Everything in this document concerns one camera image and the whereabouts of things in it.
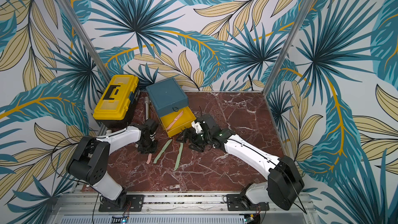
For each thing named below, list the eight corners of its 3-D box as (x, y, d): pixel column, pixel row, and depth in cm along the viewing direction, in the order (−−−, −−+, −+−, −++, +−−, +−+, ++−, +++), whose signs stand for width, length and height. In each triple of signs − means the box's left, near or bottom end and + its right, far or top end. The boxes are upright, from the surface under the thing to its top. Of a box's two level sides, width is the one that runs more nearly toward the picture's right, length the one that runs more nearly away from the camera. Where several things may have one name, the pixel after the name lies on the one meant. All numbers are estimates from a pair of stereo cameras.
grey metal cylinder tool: (146, 120, 105) (145, 117, 102) (146, 100, 116) (144, 96, 114) (150, 119, 105) (148, 116, 103) (149, 99, 117) (148, 96, 114)
